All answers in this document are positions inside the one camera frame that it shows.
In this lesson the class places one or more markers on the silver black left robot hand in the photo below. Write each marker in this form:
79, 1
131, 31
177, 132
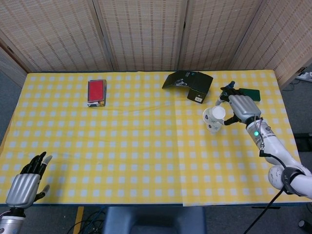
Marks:
24, 187

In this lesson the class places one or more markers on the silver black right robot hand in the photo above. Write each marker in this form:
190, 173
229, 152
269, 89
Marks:
243, 107

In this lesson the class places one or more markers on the white flower print paper cup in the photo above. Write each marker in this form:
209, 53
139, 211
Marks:
214, 128
214, 114

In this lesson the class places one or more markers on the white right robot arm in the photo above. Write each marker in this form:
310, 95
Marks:
280, 156

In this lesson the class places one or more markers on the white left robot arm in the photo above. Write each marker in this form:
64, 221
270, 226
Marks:
9, 223

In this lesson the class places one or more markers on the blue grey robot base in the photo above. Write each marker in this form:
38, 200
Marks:
153, 220

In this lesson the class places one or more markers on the yellow white checked tablecloth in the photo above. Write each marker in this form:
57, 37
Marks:
109, 151
231, 165

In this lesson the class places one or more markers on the green card box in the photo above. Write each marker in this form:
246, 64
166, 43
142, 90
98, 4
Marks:
251, 93

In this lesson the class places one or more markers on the black box with open flap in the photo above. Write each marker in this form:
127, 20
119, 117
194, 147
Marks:
198, 83

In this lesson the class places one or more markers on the yellow floor tape strip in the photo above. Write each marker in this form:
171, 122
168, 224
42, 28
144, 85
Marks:
78, 219

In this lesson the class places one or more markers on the white power strip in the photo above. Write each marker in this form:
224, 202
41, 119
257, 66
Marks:
304, 76

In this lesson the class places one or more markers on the woven folding screen panel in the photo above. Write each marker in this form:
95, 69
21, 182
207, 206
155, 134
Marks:
217, 34
285, 41
53, 36
143, 34

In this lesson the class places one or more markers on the red box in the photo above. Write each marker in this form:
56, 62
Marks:
97, 104

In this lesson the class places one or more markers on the red card pack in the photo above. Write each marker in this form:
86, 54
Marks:
95, 90

